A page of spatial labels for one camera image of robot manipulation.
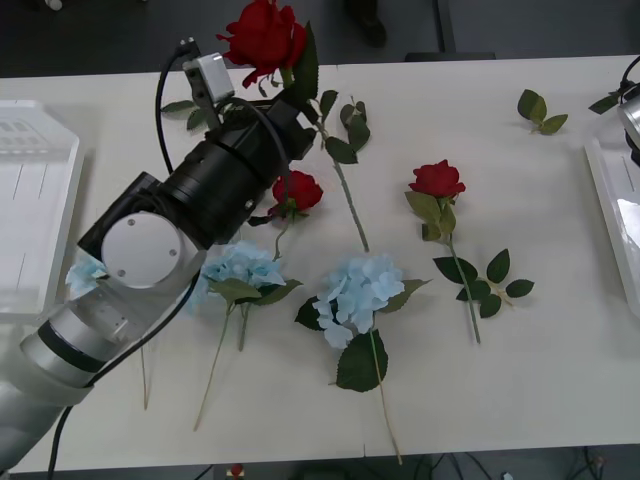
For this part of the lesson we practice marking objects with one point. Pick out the narrow dark green leaf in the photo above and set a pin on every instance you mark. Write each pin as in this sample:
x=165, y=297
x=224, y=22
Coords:
x=602, y=103

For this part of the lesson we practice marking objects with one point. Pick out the red rose with leafy stem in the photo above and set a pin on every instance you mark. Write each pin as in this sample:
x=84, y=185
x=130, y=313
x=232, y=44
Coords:
x=437, y=180

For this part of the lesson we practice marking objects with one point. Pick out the pale blue flower with stem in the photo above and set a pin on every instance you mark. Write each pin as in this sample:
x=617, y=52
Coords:
x=357, y=295
x=82, y=277
x=240, y=267

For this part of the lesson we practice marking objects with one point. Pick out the green leaf twig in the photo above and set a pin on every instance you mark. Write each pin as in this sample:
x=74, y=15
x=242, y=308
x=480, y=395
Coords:
x=359, y=134
x=500, y=265
x=542, y=111
x=177, y=106

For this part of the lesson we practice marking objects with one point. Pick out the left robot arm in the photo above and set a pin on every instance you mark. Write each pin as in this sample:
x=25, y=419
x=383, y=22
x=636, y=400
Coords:
x=135, y=250

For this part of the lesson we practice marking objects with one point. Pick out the black stand with base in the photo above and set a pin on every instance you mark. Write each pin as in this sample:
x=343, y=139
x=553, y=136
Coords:
x=445, y=25

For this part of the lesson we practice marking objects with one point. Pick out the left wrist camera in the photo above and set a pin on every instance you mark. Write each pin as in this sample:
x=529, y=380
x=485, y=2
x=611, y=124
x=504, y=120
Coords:
x=215, y=75

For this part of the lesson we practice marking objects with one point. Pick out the small red knob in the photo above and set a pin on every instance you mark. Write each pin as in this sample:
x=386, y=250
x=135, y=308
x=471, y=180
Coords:
x=236, y=471

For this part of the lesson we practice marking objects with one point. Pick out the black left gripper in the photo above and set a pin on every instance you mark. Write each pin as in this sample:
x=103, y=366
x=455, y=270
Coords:
x=245, y=127

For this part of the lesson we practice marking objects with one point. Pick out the person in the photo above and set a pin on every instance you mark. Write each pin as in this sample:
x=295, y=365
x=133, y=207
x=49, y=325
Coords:
x=372, y=30

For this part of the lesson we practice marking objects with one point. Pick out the large red rose with stem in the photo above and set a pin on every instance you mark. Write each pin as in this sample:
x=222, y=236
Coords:
x=265, y=35

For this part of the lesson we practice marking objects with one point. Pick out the shallow white box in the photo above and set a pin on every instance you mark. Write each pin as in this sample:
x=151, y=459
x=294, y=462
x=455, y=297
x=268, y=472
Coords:
x=617, y=210
x=30, y=200

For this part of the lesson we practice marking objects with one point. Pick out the large single green leaf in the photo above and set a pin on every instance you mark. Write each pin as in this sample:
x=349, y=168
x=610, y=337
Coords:
x=357, y=367

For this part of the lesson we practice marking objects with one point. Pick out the small red rose bare stem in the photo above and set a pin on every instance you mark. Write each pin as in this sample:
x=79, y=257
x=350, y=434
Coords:
x=300, y=192

